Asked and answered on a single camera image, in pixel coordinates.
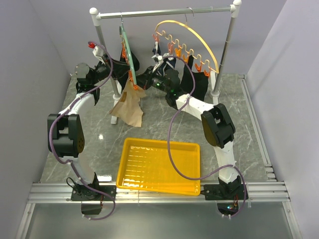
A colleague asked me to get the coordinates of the orange clothespin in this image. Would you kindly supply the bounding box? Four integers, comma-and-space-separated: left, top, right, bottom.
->
133, 84, 139, 91

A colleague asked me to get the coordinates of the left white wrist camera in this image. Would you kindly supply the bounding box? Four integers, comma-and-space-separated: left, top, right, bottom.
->
88, 42, 105, 64

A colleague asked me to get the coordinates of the black underwear on green hanger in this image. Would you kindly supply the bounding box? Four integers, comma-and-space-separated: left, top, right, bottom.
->
112, 56, 130, 90

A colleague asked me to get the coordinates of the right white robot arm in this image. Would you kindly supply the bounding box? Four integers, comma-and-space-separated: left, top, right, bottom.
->
136, 66, 248, 200

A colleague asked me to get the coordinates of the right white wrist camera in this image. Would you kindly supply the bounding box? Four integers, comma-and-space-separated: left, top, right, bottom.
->
152, 54, 163, 72

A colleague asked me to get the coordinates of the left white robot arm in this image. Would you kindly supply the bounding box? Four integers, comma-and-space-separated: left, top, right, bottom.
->
47, 55, 130, 201

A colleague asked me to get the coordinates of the yellow plastic tray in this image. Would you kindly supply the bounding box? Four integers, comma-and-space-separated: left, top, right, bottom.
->
116, 138, 200, 196

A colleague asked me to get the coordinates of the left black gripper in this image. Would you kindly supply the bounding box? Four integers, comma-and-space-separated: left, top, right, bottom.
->
91, 54, 133, 85

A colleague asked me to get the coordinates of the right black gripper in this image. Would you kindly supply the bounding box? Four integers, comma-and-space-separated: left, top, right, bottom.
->
131, 67, 170, 94

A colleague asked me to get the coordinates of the navy blue brief underwear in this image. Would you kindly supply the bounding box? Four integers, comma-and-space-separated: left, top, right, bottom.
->
152, 41, 176, 76

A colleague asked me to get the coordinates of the green arched clip hanger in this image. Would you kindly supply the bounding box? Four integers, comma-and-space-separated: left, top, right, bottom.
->
119, 13, 137, 85

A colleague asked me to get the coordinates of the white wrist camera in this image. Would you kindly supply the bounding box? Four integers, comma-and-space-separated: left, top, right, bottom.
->
152, 54, 163, 72
88, 42, 105, 64

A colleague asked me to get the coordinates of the yellow arched clip hanger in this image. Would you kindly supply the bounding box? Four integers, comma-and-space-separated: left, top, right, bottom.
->
152, 20, 220, 76

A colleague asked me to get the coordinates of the beige boxer underwear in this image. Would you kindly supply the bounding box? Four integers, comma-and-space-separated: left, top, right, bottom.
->
109, 80, 146, 127

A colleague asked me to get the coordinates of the white metal drying rack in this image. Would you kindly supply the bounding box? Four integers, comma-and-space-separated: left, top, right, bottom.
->
89, 0, 243, 124

